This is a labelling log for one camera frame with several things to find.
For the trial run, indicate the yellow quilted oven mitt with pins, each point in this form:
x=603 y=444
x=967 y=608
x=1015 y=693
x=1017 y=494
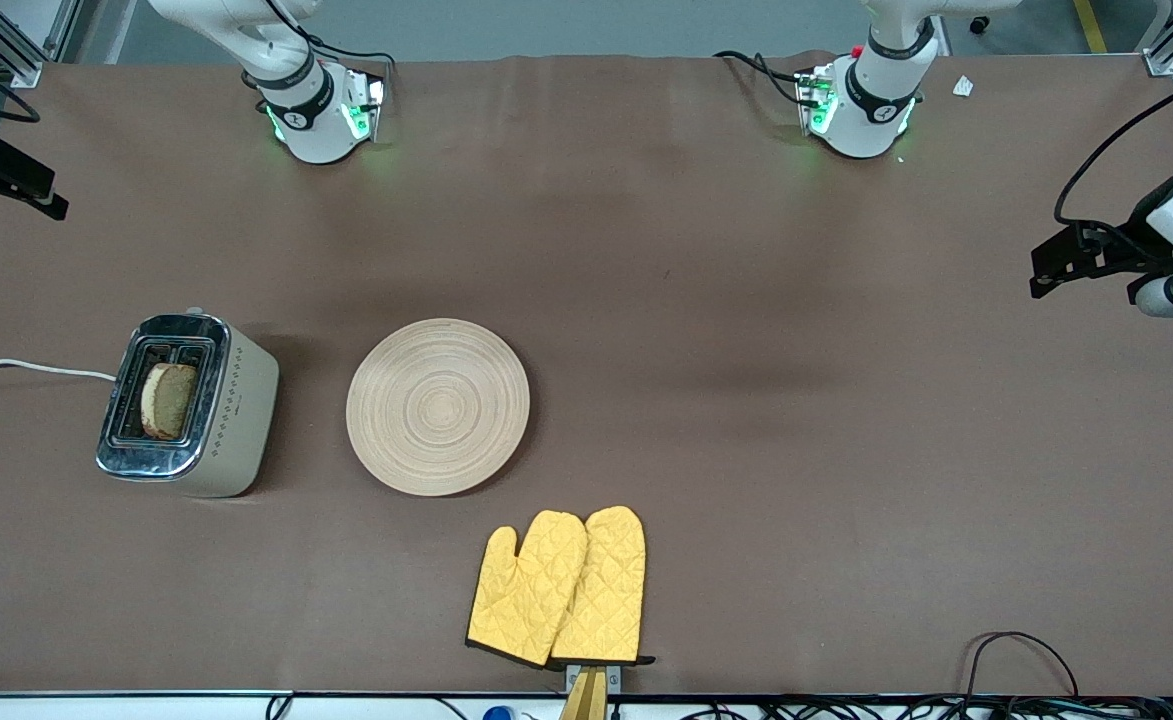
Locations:
x=526 y=600
x=606 y=590

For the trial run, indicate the wooden stick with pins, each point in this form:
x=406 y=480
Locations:
x=586 y=700

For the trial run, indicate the blue cap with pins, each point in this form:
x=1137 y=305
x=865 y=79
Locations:
x=498 y=714

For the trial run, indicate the brown toast slice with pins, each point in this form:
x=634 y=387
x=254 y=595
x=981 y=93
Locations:
x=168 y=400

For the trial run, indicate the white paper scrap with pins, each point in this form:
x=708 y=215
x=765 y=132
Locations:
x=963 y=86

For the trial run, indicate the black chair caster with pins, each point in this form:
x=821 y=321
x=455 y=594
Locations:
x=980 y=23

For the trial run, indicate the round wooden plate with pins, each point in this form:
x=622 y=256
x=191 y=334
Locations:
x=436 y=450

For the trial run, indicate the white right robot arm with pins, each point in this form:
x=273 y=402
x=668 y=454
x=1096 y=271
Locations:
x=311 y=130

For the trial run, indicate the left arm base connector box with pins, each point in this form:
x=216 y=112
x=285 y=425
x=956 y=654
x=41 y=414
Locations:
x=814 y=100

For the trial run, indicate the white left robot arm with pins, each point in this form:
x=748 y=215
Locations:
x=871 y=125

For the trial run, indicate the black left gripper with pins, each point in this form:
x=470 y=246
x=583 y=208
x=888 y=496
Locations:
x=1134 y=243

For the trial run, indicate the beige chrome toaster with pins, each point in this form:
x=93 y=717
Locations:
x=236 y=420

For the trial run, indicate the brown table cover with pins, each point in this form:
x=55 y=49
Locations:
x=646 y=180

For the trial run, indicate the small metal bracket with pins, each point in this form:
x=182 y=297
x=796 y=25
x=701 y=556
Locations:
x=614 y=678

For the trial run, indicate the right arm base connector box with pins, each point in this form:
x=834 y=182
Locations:
x=371 y=100

